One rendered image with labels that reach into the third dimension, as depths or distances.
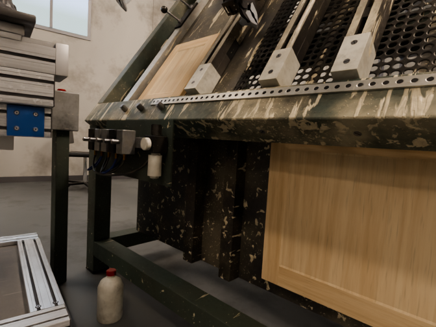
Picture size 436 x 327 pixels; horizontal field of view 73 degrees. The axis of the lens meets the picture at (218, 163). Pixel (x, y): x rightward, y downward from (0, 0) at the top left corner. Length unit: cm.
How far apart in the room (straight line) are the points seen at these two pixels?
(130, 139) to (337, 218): 76
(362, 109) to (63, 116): 126
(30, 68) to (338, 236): 100
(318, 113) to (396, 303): 56
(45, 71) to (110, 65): 433
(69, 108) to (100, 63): 372
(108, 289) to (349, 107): 107
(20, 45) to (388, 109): 90
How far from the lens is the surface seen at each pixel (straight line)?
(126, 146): 114
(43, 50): 99
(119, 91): 173
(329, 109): 72
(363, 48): 81
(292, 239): 106
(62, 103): 155
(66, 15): 528
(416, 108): 67
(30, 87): 97
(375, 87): 72
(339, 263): 101
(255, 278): 122
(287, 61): 90
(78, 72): 513
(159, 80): 145
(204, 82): 109
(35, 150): 498
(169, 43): 167
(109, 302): 134
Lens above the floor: 74
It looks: 4 degrees down
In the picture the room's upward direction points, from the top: 3 degrees clockwise
